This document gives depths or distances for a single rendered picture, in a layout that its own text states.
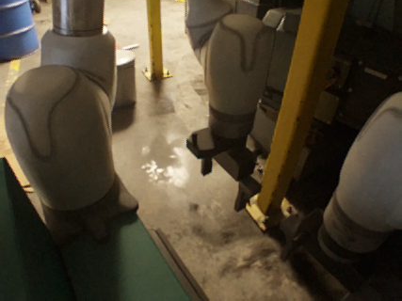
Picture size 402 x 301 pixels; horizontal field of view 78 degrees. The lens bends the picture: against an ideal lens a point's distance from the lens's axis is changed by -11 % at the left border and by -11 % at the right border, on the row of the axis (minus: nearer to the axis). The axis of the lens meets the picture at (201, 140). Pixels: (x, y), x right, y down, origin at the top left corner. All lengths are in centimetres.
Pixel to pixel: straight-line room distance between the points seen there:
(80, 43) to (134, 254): 39
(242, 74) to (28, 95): 31
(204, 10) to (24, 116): 36
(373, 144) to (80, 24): 50
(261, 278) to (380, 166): 105
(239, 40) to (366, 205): 27
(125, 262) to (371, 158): 40
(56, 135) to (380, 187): 40
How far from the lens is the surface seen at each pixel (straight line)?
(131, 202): 55
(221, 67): 43
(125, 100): 217
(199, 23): 55
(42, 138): 42
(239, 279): 128
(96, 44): 56
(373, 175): 31
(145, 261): 50
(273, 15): 152
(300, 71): 99
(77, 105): 42
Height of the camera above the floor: 117
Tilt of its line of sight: 40 degrees down
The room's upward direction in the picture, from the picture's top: 3 degrees clockwise
